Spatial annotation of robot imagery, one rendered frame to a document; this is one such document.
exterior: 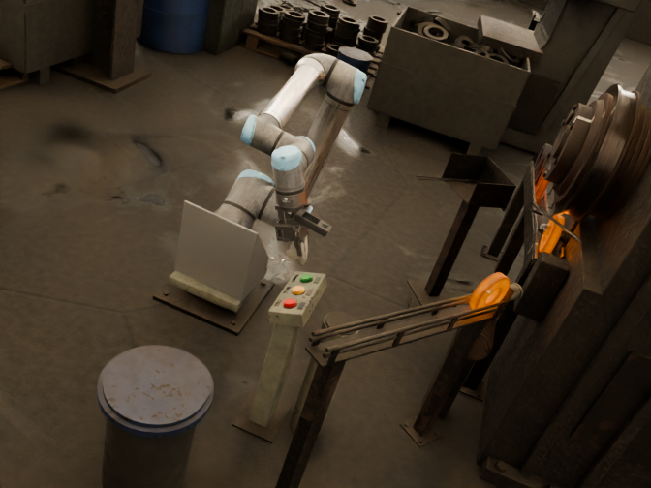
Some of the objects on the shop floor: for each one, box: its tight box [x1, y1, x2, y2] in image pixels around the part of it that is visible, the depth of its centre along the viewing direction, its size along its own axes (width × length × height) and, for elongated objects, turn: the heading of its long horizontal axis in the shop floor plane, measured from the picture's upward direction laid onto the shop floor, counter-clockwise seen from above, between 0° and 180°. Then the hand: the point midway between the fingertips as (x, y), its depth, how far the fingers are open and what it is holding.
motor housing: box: [420, 303, 496, 420], centre depth 239 cm, size 13×22×54 cm, turn 142°
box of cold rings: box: [367, 6, 531, 156], centre depth 494 cm, size 103×83×79 cm
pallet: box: [239, 4, 388, 89], centre depth 574 cm, size 120×81×44 cm
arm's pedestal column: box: [153, 278, 275, 336], centre depth 280 cm, size 40×40×8 cm
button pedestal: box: [232, 271, 327, 443], centre depth 216 cm, size 16×24×62 cm, turn 142°
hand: (304, 260), depth 202 cm, fingers closed
